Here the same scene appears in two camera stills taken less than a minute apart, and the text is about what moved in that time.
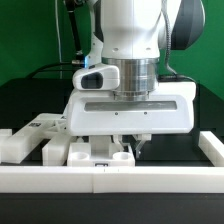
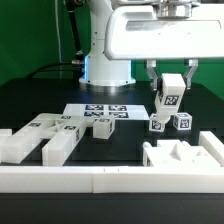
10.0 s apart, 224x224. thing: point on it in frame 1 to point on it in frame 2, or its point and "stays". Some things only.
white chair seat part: x=99 y=151 to x=177 y=153
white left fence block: x=5 y=133 stays
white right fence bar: x=212 y=146 stays
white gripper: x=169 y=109 to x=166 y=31
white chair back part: x=52 y=126 stays
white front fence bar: x=111 y=179 stays
